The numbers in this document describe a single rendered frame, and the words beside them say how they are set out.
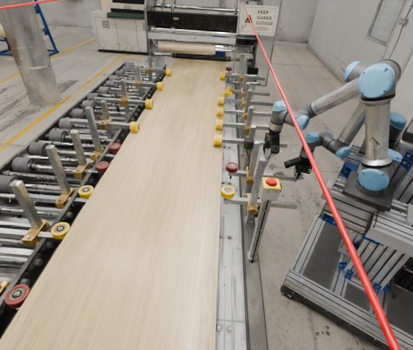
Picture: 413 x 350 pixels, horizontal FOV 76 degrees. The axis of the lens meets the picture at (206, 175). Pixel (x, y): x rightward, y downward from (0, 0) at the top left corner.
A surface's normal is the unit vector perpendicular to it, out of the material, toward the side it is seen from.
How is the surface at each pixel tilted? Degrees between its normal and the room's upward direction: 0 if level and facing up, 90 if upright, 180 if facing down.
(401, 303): 0
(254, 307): 0
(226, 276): 0
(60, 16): 90
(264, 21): 90
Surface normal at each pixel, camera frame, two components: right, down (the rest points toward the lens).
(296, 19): -0.07, 0.61
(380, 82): -0.69, 0.31
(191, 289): 0.05, -0.79
